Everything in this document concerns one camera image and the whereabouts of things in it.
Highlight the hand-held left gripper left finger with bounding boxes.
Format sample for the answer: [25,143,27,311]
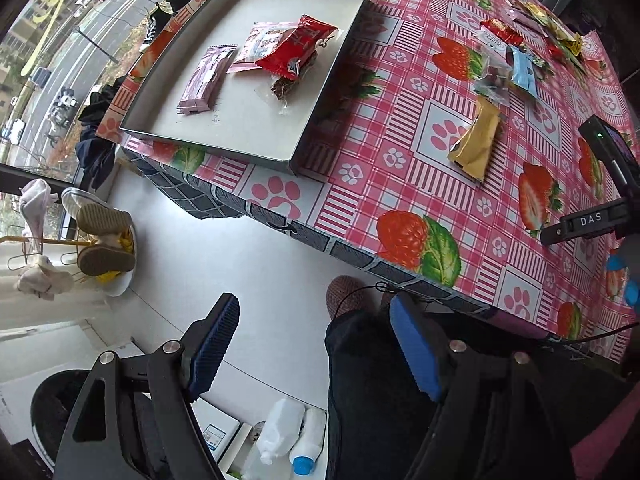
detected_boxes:
[52,292,241,480]

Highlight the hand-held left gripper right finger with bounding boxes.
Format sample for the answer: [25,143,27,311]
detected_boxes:
[389,292,576,480]

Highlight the grey cardboard tray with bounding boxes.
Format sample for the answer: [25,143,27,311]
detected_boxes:
[119,0,374,177]

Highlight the pink snack bar packet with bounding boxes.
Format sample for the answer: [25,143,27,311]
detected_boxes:
[176,45,239,115]

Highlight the clear packet of brown snack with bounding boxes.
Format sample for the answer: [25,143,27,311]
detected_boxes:
[270,55,322,114]

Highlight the pink and white snack packet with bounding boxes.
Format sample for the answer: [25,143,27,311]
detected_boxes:
[227,21,299,75]

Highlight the clear packet of dark snacks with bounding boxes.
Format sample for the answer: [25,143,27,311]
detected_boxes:
[472,42,514,106]

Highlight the person's leg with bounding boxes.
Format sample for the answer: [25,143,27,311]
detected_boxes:
[324,309,640,480]

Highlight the person's brown slipper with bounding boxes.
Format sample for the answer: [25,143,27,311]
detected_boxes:
[325,275,401,322]

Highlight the white labelled box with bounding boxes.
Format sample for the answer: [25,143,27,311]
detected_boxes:
[192,400,241,461]

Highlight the white plastic bottle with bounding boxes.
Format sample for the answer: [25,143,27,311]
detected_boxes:
[257,398,306,465]

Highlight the white bottle with blue cap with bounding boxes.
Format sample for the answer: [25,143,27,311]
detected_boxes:
[289,407,327,476]

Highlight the gold snack packet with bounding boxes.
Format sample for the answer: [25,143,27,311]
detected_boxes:
[446,97,504,181]

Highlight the pink cushion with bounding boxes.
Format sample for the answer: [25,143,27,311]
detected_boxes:
[569,399,640,480]

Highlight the light blue snack packet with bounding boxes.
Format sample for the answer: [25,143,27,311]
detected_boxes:
[507,45,539,102]

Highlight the white sock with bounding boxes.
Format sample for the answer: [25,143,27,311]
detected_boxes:
[14,254,74,302]
[19,178,56,247]

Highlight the strawberry print tablecloth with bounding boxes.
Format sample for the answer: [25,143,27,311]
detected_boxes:
[97,0,640,362]

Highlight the yellow snack packet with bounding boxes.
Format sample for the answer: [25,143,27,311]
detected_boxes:
[519,1,584,57]

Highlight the white washing machine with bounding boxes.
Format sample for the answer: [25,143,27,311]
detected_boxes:
[0,367,103,472]

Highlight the red and orange snack packet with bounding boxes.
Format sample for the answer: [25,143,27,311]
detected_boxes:
[480,17,524,46]

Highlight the dark hanging clothes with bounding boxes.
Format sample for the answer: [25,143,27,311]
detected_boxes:
[75,74,127,192]

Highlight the black sneaker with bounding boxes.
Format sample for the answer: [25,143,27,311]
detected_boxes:
[139,2,174,54]

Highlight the black cable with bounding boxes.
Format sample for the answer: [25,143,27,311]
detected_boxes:
[330,281,640,347]

